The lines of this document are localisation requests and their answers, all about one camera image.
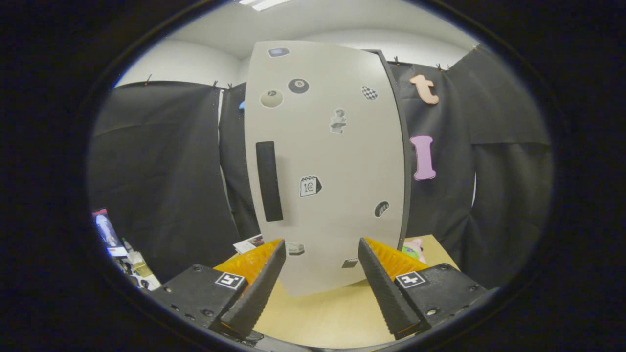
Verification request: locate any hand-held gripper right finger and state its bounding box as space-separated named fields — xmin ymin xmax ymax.
xmin=357 ymin=237 xmax=492 ymax=341

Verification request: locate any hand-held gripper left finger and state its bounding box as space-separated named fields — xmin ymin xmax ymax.
xmin=147 ymin=238 xmax=287 ymax=339

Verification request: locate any grey shoe cabinet door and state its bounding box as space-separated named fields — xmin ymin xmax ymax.
xmin=243 ymin=40 xmax=406 ymax=298

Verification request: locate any grey shoe cabinet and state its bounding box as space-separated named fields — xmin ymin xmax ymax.
xmin=364 ymin=48 xmax=412 ymax=251

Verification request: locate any printed booklet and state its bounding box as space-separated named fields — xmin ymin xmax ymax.
xmin=233 ymin=234 xmax=266 ymax=255

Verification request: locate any green and pink plush toy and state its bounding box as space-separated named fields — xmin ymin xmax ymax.
xmin=401 ymin=238 xmax=425 ymax=262

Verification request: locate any clutter of small items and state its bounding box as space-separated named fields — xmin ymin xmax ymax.
xmin=120 ymin=237 xmax=162 ymax=291

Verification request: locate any black backdrop cloth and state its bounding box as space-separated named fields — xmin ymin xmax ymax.
xmin=88 ymin=44 xmax=555 ymax=289

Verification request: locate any large ceiling light panel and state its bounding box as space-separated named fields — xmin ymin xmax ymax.
xmin=239 ymin=0 xmax=294 ymax=11

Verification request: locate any black door handle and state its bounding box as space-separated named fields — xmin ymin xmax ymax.
xmin=255 ymin=141 xmax=284 ymax=223

